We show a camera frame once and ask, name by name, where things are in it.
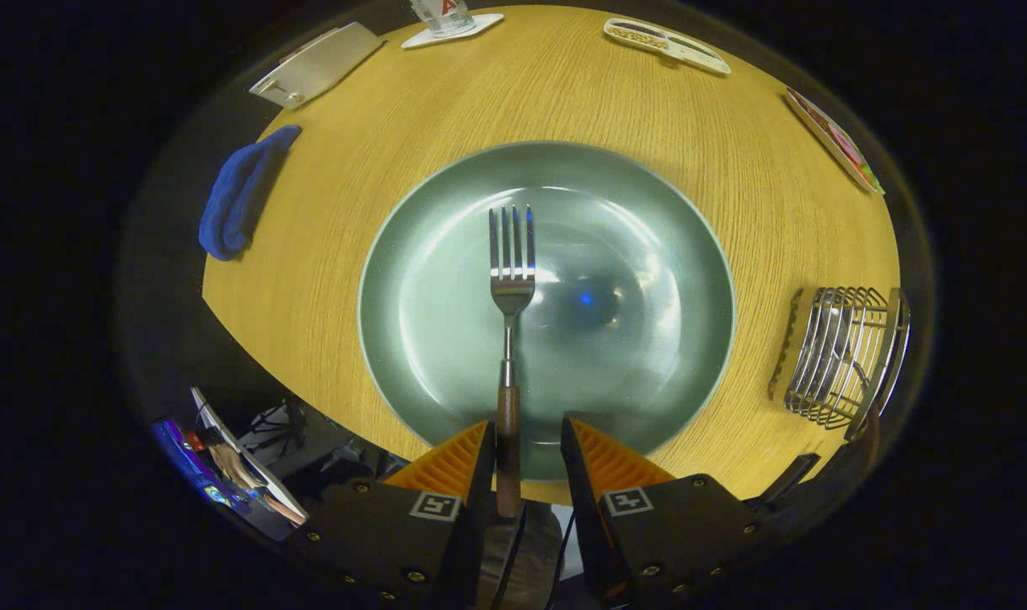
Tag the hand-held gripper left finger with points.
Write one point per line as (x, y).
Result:
(482, 491)

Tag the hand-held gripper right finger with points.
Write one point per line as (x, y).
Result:
(583, 500)

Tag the person's grey trousers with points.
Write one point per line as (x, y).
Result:
(535, 551)

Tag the pale green round plate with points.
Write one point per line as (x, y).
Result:
(632, 339)

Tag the black table clamp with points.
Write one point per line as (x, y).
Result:
(789, 479)

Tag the laptop with colourful screen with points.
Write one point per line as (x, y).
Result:
(242, 474)

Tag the blue folded towel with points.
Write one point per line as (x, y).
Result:
(234, 195)

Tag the white round food plate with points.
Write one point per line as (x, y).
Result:
(827, 140)

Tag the white divided dish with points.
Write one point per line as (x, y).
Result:
(700, 58)

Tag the white toaster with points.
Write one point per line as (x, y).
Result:
(327, 59)

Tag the white square coaster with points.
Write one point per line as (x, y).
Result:
(488, 23)

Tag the small plastic drink bottle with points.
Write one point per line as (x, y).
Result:
(446, 17)

